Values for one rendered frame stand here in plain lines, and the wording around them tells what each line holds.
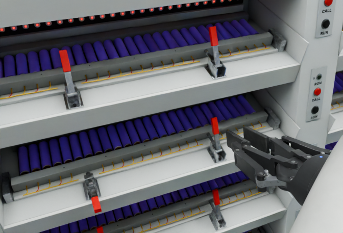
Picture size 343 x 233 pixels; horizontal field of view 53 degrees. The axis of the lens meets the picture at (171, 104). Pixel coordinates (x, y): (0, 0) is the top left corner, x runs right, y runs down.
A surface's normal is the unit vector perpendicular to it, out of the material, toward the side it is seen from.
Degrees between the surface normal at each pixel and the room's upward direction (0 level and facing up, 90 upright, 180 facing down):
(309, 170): 42
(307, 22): 90
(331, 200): 37
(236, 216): 19
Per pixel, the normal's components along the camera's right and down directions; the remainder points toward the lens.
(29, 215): 0.06, -0.73
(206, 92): 0.36, 0.65
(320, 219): -0.67, -0.63
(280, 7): -0.93, 0.21
